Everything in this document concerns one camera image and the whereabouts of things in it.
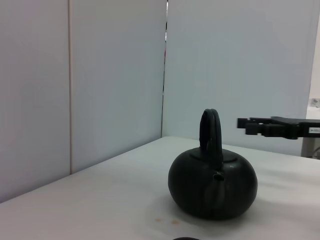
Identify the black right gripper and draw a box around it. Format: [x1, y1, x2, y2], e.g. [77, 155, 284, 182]
[236, 116, 320, 140]

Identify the black round teapot with handle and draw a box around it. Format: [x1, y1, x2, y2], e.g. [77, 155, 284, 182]
[167, 108, 259, 221]

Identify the grey background stand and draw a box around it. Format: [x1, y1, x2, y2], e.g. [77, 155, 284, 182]
[300, 136, 320, 159]

